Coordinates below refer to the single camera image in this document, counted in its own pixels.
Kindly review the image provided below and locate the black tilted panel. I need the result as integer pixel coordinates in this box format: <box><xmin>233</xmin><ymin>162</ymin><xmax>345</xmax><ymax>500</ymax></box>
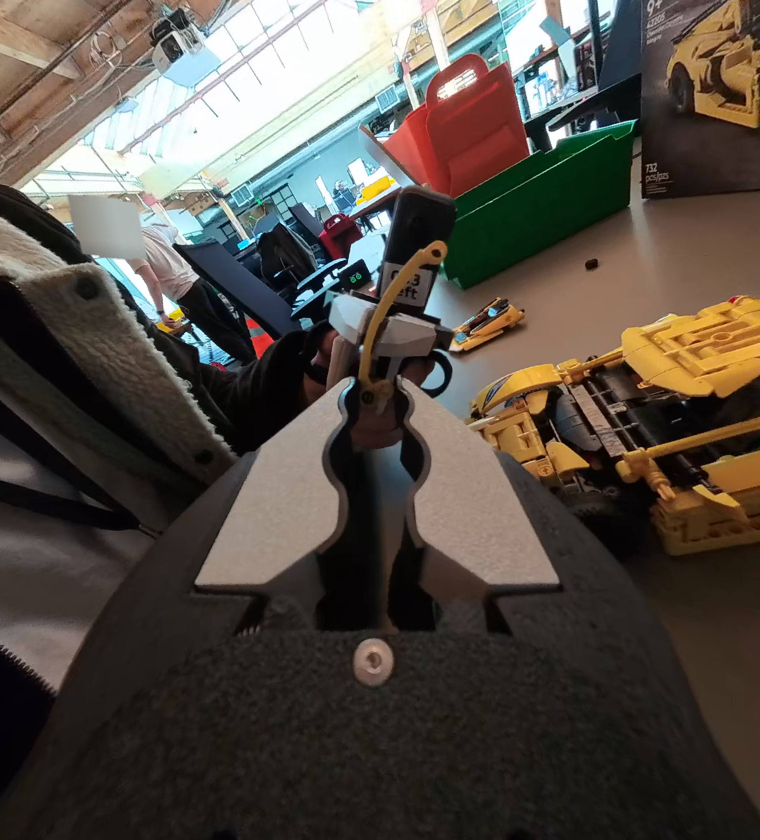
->
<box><xmin>173</xmin><ymin>239</ymin><xmax>302</xmax><ymax>339</ymax></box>

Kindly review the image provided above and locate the black office chair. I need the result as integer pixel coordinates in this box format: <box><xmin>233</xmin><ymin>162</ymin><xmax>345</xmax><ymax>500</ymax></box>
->
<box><xmin>258</xmin><ymin>223</ymin><xmax>348</xmax><ymax>309</ymax></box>

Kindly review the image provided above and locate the yellow brick car panel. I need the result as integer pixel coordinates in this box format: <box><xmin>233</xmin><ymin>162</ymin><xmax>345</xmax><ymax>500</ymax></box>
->
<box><xmin>449</xmin><ymin>297</ymin><xmax>526</xmax><ymax>352</ymax></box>

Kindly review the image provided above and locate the yellow toy brick car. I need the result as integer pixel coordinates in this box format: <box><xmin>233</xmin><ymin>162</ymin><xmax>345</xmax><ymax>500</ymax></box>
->
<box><xmin>468</xmin><ymin>285</ymin><xmax>760</xmax><ymax>557</ymax></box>

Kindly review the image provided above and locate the person's black fleece-lined jacket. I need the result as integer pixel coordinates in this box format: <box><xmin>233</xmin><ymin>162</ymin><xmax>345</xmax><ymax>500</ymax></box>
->
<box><xmin>0</xmin><ymin>174</ymin><xmax>237</xmax><ymax>840</ymax></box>

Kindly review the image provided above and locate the person's left hand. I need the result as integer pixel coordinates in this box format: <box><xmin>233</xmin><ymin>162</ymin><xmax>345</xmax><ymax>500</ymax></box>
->
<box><xmin>301</xmin><ymin>328</ymin><xmax>435</xmax><ymax>452</ymax></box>

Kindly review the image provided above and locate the red plastic tote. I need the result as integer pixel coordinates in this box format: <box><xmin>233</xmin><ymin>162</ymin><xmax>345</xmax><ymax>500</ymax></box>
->
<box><xmin>380</xmin><ymin>54</ymin><xmax>530</xmax><ymax>198</ymax></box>

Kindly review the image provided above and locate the green plastic bin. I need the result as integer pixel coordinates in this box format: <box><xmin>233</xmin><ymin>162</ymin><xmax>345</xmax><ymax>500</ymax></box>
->
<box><xmin>442</xmin><ymin>119</ymin><xmax>638</xmax><ymax>290</ymax></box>

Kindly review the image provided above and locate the ceiling-mounted white projector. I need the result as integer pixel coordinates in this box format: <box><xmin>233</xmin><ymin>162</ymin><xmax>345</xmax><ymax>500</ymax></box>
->
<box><xmin>150</xmin><ymin>7</ymin><xmax>207</xmax><ymax>70</ymax></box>

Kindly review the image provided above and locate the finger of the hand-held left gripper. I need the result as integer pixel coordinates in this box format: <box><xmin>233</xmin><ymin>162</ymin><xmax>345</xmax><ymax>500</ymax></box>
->
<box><xmin>375</xmin><ymin>314</ymin><xmax>439</xmax><ymax>361</ymax></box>
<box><xmin>328</xmin><ymin>294</ymin><xmax>382</xmax><ymax>345</ymax></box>

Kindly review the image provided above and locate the yellow flexible brick rod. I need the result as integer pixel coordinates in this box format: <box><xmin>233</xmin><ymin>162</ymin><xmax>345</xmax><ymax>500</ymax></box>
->
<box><xmin>356</xmin><ymin>239</ymin><xmax>450</xmax><ymax>406</ymax></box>

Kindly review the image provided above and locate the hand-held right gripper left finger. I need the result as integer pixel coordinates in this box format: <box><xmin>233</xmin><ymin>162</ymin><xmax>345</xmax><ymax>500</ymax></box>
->
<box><xmin>193</xmin><ymin>377</ymin><xmax>361</xmax><ymax>589</ymax></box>

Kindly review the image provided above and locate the grey desk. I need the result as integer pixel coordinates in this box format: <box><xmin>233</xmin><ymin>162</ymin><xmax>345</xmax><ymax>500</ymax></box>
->
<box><xmin>419</xmin><ymin>147</ymin><xmax>760</xmax><ymax>840</ymax></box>

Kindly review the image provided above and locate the person's left forearm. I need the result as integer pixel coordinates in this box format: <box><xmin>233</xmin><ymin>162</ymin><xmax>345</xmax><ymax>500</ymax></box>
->
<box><xmin>183</xmin><ymin>328</ymin><xmax>318</xmax><ymax>457</ymax></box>

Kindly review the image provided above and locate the dark car set box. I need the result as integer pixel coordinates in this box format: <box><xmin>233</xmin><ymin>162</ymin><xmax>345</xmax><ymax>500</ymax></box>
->
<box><xmin>639</xmin><ymin>0</ymin><xmax>760</xmax><ymax>200</ymax></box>

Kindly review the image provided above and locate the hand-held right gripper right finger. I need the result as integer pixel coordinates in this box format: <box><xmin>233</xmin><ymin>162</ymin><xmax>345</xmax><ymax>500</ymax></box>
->
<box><xmin>398</xmin><ymin>381</ymin><xmax>562</xmax><ymax>611</ymax></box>

